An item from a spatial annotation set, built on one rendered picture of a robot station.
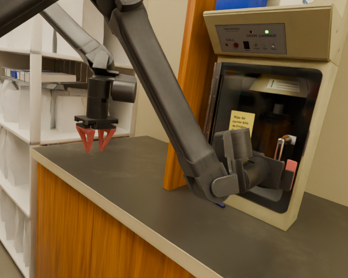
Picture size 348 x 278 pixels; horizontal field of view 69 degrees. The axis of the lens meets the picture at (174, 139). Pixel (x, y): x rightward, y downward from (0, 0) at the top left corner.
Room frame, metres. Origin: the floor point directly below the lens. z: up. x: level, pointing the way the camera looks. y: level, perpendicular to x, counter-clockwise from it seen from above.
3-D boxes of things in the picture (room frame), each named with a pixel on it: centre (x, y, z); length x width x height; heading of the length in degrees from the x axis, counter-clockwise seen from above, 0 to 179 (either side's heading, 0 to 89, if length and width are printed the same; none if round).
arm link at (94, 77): (0.69, 0.21, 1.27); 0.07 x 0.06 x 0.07; 94
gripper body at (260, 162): (0.54, -0.18, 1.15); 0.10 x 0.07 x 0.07; 51
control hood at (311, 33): (0.71, -0.19, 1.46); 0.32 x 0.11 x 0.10; 51
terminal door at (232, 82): (0.75, -0.22, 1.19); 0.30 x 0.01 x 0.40; 50
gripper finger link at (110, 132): (0.70, 0.21, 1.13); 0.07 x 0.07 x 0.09; 51
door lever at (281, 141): (0.66, -0.29, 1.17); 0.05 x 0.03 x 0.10; 140
